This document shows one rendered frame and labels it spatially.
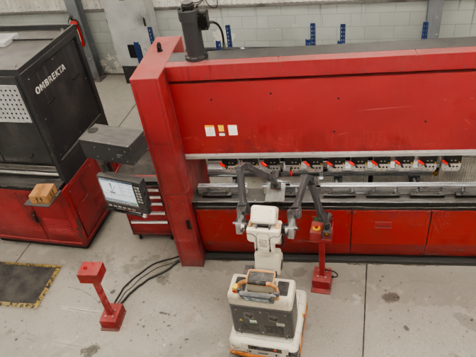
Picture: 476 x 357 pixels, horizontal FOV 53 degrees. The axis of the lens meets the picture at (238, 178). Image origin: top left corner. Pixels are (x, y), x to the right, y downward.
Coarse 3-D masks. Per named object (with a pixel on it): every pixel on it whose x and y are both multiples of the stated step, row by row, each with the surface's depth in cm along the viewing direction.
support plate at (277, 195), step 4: (268, 184) 471; (284, 184) 469; (268, 192) 462; (272, 192) 462; (276, 192) 461; (280, 192) 460; (284, 192) 460; (268, 196) 457; (272, 196) 457; (276, 196) 456; (280, 196) 455; (284, 196) 455; (268, 200) 453; (272, 200) 452; (276, 200) 451; (280, 200) 451
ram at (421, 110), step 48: (192, 96) 419; (240, 96) 413; (288, 96) 407; (336, 96) 401; (384, 96) 395; (432, 96) 389; (192, 144) 452; (240, 144) 445; (288, 144) 438; (336, 144) 431; (384, 144) 424; (432, 144) 418
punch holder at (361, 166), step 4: (352, 160) 439; (356, 160) 438; (360, 160) 438; (364, 160) 437; (356, 164) 441; (360, 164) 441; (364, 164) 440; (352, 168) 444; (356, 168) 444; (360, 168) 443; (364, 168) 442
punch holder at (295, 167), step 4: (288, 160) 449; (292, 160) 448; (296, 160) 447; (300, 160) 447; (288, 164) 452; (292, 164) 451; (296, 164) 450; (300, 164) 450; (288, 168) 454; (292, 168) 455; (296, 168) 453; (300, 168) 452
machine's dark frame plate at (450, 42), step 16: (256, 48) 410; (272, 48) 407; (288, 48) 403; (304, 48) 399; (320, 48) 396; (336, 48) 392; (352, 48) 389; (368, 48) 385; (384, 48) 382; (400, 48) 379; (416, 48) 375
